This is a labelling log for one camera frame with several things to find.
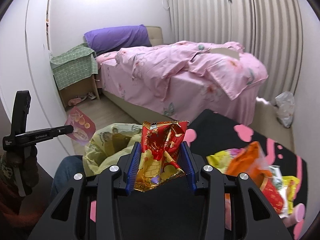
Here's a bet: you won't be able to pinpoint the pink cylinder container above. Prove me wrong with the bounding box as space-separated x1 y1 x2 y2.
282 203 305 228

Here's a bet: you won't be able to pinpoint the person's jeans leg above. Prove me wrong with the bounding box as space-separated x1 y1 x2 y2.
50 155 84 201

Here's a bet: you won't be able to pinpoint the green checked cloth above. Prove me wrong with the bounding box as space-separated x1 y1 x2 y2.
50 43 98 90

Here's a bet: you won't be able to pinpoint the yellow red snack packet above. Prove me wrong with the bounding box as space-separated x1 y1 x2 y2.
282 176 300 215

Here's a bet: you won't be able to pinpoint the black pink patterned tablecloth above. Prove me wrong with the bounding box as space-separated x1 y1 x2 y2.
89 108 309 240

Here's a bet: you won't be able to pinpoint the pink slippers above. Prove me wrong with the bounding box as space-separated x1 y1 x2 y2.
68 92 97 106

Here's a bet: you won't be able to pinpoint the yellow crumpled wrapper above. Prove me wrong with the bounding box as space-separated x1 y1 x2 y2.
206 148 241 173

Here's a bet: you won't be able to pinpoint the red gold snack bag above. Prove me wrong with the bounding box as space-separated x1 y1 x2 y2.
134 121 188 192

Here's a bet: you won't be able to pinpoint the green white milk pouch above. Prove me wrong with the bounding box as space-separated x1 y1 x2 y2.
269 165 289 219

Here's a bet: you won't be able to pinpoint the pink floral bed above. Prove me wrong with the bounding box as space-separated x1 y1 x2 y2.
96 41 268 125

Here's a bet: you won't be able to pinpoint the red envelope packet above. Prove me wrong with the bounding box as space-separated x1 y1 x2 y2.
65 107 96 146

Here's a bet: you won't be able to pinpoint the beige pleated curtain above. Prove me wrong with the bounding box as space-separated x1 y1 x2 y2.
169 0 303 100

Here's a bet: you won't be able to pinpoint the wooden nightstand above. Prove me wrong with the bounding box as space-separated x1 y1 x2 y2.
59 74 100 108

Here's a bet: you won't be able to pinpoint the red paper cup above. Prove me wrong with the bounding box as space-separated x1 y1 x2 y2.
260 177 285 214

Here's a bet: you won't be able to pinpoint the yellow bag lined trash bin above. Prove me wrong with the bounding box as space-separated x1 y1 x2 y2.
82 123 142 177

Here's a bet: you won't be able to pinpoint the white plastic bag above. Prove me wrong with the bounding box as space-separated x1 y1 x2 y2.
274 91 295 128

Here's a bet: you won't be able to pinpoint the purple pillow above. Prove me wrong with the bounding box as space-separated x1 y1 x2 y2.
84 24 151 56

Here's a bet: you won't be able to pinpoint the orange snack bag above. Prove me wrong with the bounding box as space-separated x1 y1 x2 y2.
225 141 272 182

